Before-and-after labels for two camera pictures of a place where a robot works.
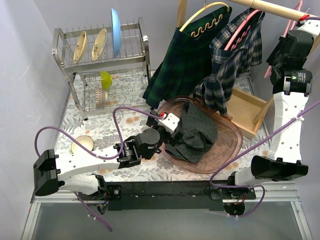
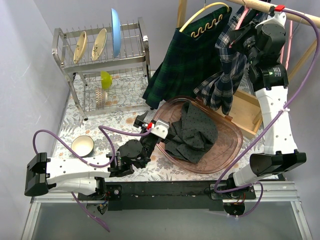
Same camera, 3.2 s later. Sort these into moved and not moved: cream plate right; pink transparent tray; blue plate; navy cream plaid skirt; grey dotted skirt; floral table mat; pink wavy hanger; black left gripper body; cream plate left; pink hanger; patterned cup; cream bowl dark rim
Moved: pink wavy hanger; pink hanger; navy cream plaid skirt; black left gripper body
Not moved: blue plate; floral table mat; cream bowl dark rim; cream plate left; pink transparent tray; patterned cup; cream plate right; grey dotted skirt
